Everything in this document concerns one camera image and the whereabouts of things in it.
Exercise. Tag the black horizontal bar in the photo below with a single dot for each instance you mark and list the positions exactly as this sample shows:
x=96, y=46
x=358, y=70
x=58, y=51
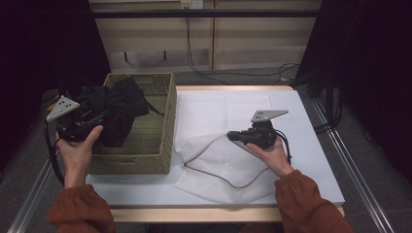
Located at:
x=194, y=13

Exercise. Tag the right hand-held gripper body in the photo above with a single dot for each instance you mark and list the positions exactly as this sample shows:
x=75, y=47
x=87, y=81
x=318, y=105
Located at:
x=262, y=136

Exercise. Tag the white wall socket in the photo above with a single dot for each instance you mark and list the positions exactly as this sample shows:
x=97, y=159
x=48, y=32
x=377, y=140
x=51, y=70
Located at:
x=192, y=4

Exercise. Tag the black garment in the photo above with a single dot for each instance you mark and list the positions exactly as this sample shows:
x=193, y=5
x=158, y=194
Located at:
x=120, y=106

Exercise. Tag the person's right hand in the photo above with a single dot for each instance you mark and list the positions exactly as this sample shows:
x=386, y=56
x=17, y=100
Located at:
x=275, y=158

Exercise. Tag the black wall hook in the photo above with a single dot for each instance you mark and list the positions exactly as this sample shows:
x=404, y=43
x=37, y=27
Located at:
x=125, y=56
x=165, y=55

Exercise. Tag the green woven basket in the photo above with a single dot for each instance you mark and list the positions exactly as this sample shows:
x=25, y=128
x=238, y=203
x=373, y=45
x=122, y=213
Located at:
x=149, y=136

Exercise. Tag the person's left hand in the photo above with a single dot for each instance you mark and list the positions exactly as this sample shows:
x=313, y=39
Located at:
x=77, y=161

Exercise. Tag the black curtain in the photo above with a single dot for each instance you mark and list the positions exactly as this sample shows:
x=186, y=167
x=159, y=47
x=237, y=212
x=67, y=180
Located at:
x=372, y=81
x=39, y=64

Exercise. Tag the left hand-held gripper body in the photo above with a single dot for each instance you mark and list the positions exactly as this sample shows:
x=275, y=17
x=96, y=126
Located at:
x=76, y=129

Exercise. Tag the aluminium floor rail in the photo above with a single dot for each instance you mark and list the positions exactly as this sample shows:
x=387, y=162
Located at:
x=32, y=194
x=356, y=181

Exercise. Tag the white mesh laundry bag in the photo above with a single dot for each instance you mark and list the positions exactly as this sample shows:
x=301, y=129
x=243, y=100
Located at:
x=220, y=168

